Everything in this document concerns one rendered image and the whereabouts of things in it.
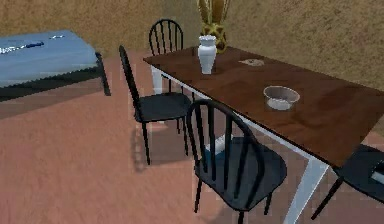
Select black spindle-back chair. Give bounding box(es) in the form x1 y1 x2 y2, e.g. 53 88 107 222
310 143 384 221
118 44 195 166
148 18 185 57
185 98 288 224

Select white ribbed vase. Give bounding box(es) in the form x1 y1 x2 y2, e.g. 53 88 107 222
197 34 218 75

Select grey round bowl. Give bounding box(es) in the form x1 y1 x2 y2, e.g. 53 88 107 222
263 85 301 112

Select yellow house plant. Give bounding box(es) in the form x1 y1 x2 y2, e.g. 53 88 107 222
196 0 232 54

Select brown dining table white legs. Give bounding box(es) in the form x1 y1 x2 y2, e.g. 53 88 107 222
142 45 384 224

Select grey-blue low table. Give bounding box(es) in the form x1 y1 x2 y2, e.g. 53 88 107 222
0 29 112 103

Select blue pen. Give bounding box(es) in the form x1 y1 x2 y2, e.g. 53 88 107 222
21 41 45 49

